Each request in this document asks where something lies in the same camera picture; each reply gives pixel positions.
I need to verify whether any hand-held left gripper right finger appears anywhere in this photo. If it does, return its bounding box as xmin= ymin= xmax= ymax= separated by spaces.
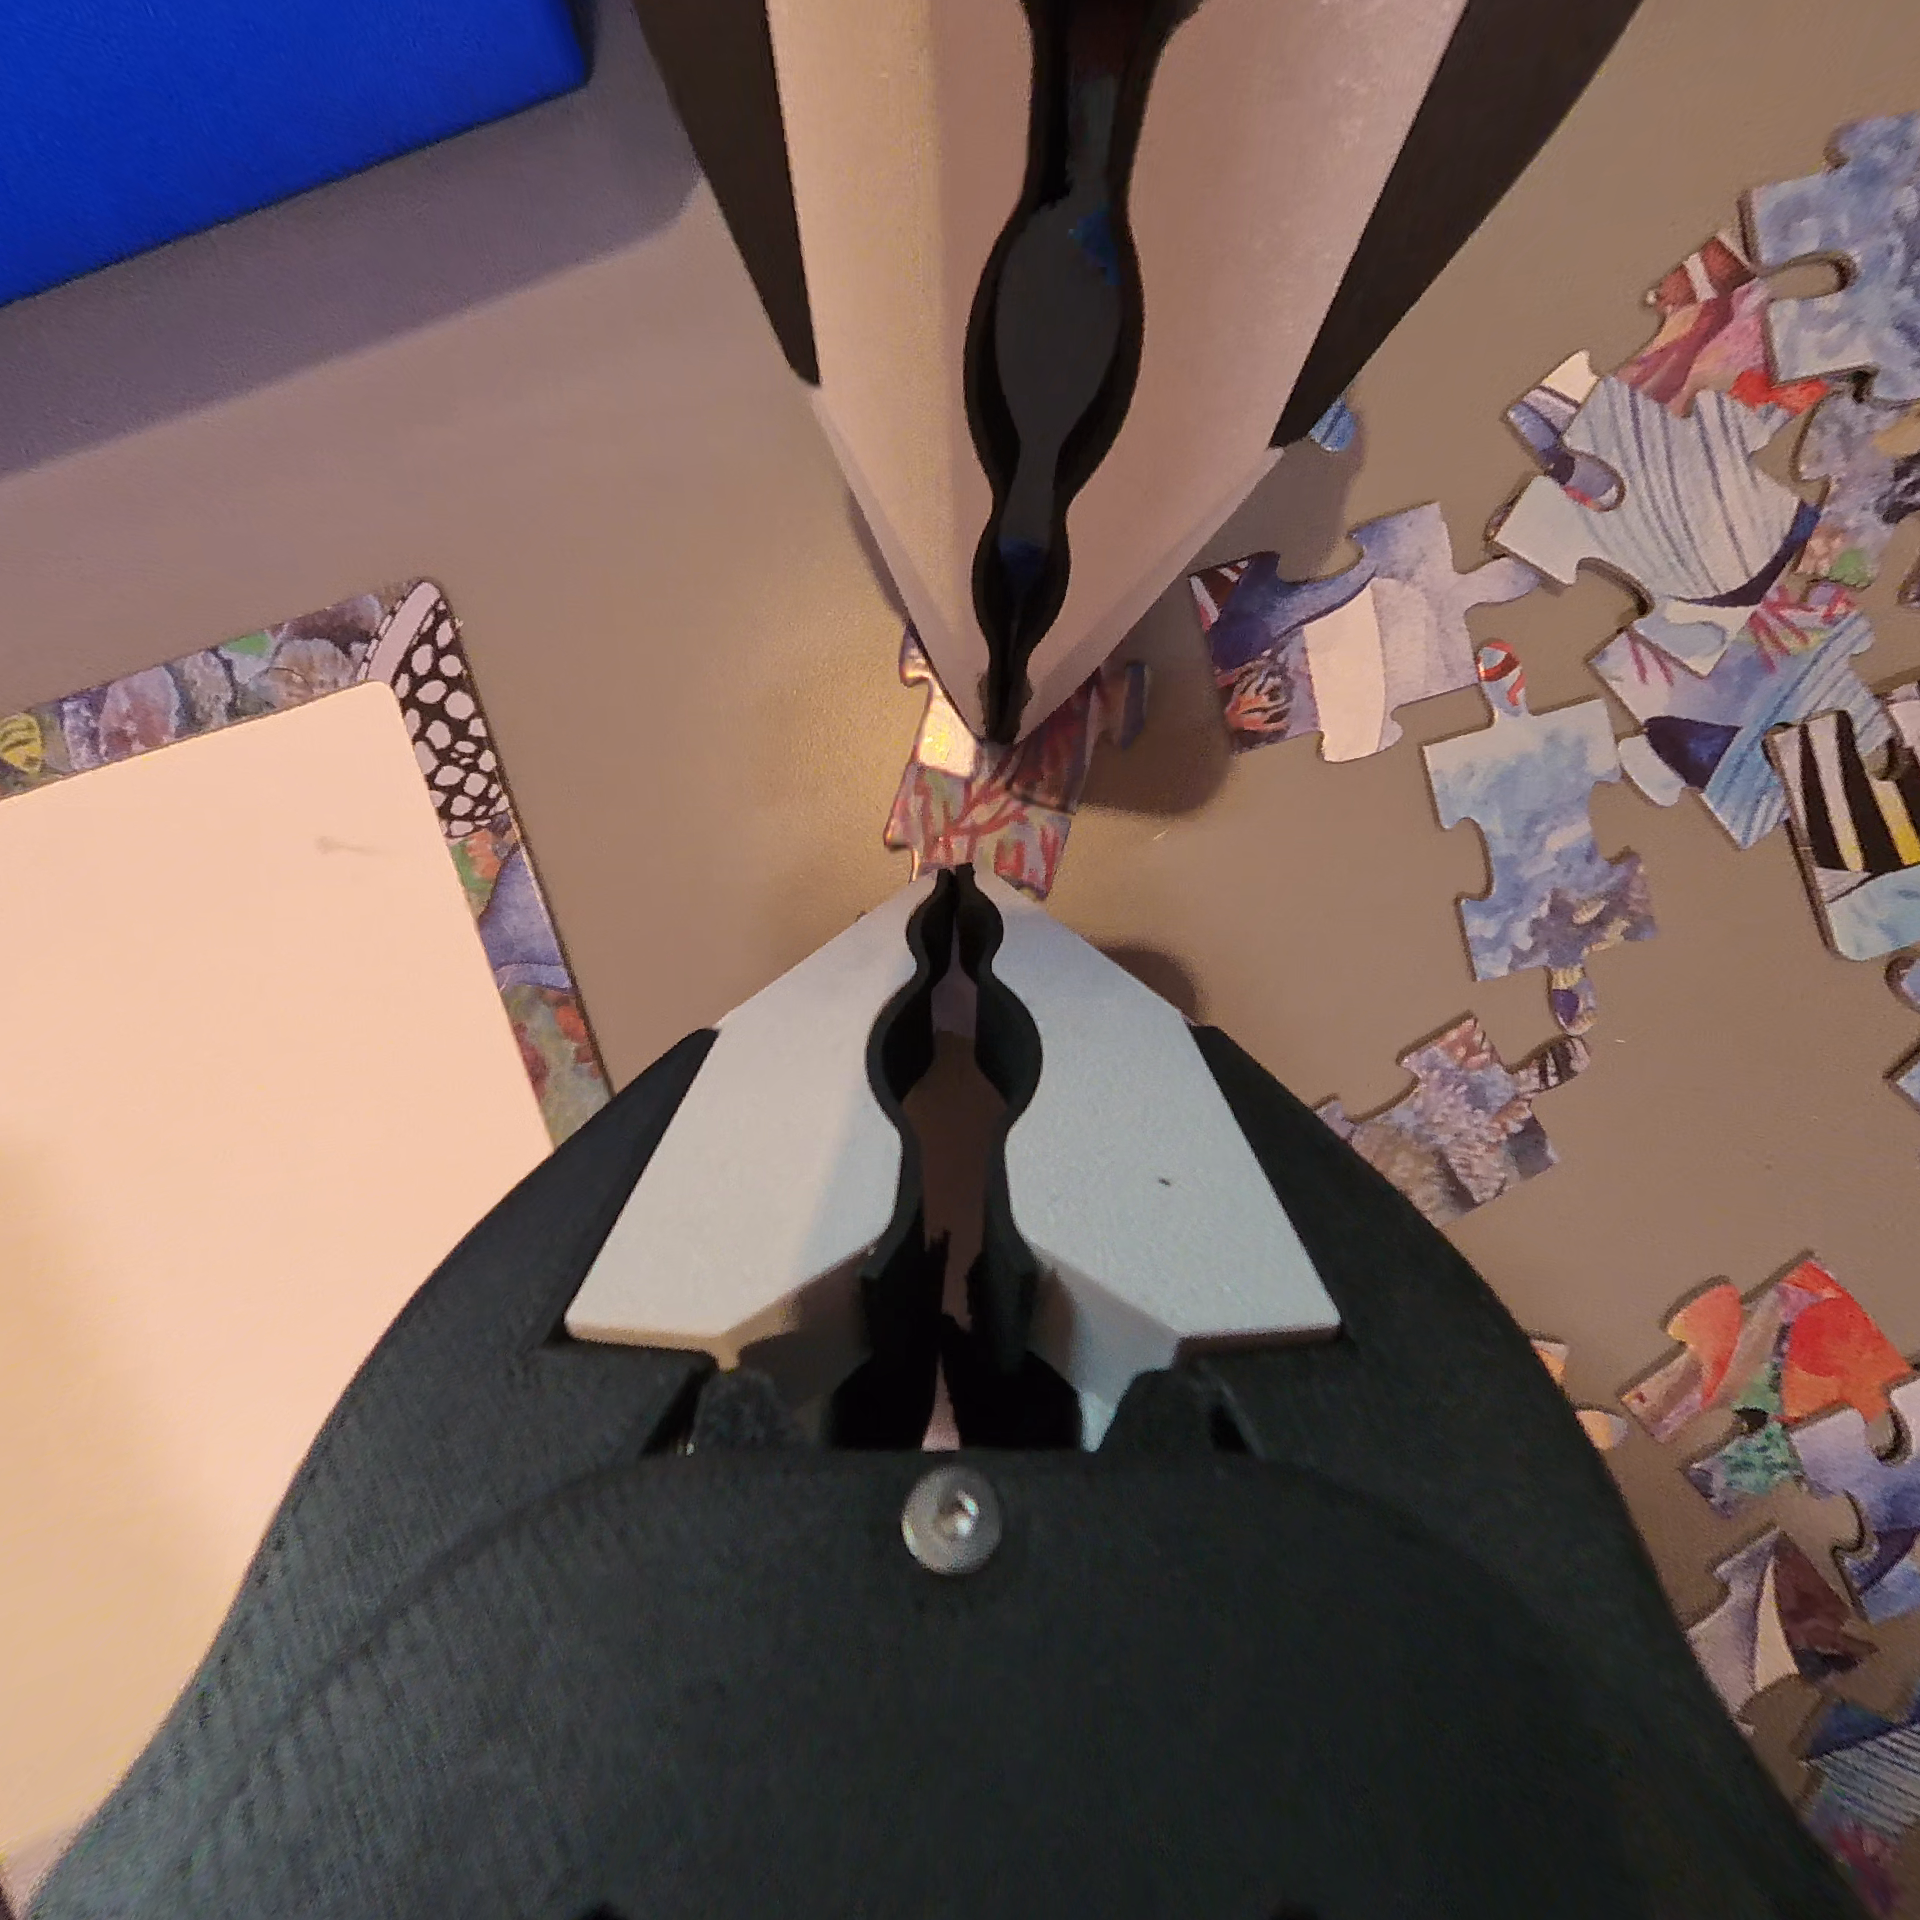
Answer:
xmin=957 ymin=866 xmax=1341 ymax=1451

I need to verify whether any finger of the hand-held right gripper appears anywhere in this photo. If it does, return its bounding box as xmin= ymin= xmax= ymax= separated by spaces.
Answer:
xmin=768 ymin=0 xmax=1085 ymax=740
xmin=1006 ymin=0 xmax=1470 ymax=740

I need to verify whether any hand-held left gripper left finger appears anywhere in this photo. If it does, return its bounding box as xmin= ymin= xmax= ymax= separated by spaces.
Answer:
xmin=565 ymin=874 xmax=961 ymax=1451

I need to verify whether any blue plastic bin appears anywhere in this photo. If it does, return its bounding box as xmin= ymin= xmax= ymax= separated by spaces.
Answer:
xmin=0 ymin=0 xmax=595 ymax=310

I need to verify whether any pile of loose puzzle pieces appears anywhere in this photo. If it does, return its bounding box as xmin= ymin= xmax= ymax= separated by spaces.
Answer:
xmin=1304 ymin=113 xmax=1920 ymax=1920

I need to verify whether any puzzle frame board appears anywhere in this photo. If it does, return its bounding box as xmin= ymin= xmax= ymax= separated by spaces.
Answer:
xmin=0 ymin=583 xmax=615 ymax=1892

